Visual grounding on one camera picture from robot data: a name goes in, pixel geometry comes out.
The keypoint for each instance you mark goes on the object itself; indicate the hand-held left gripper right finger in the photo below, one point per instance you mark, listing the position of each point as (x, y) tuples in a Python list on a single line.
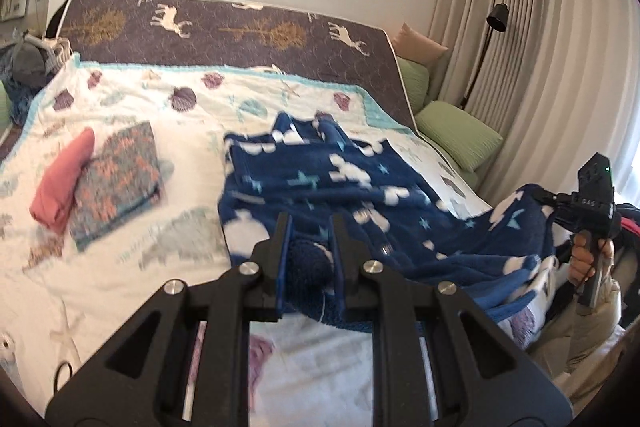
[(340, 292)]

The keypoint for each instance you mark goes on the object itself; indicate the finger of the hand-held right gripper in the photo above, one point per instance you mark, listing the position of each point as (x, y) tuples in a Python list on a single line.
[(552, 198)]

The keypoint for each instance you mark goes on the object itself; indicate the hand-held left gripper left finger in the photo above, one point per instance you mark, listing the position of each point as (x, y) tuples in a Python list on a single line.
[(283, 287)]

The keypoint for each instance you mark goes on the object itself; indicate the blue fleece pajama top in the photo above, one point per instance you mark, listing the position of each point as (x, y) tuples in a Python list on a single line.
[(400, 227)]

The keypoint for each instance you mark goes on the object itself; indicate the white clothes hangers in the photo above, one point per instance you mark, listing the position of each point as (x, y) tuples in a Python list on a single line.
[(62, 52)]

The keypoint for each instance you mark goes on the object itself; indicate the pile of clothes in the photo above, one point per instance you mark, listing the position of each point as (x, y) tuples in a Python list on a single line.
[(30, 62)]

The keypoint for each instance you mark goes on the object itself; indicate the person's right hand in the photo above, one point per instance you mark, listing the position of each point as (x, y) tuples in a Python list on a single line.
[(581, 262)]

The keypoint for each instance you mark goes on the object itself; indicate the large green pillow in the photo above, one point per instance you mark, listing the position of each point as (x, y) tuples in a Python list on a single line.
[(460, 134)]

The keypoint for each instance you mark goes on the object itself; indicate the person's beige trousers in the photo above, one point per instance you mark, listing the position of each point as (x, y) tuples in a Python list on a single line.
[(575, 342)]

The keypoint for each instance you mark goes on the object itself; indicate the cream curtain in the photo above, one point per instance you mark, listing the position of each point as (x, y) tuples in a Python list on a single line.
[(550, 57)]

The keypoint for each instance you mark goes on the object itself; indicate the white seashell print quilt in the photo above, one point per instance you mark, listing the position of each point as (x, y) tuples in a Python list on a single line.
[(125, 307)]

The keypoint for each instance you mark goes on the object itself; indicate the small green pillow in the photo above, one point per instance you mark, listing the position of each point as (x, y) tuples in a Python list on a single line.
[(415, 82)]

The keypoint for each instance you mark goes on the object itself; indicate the black floor lamp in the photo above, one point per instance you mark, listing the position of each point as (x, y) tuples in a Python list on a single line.
[(498, 16)]

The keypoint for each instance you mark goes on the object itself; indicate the floral folded cloth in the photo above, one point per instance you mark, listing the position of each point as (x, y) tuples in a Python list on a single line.
[(120, 177)]

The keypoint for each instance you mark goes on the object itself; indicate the beige pillow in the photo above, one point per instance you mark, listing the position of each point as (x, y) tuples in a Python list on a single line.
[(417, 47)]

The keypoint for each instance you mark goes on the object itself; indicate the pink folded cloth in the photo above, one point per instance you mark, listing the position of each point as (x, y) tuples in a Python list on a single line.
[(60, 182)]

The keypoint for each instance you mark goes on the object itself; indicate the dark deer print mattress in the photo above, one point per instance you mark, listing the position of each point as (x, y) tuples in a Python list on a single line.
[(225, 32)]

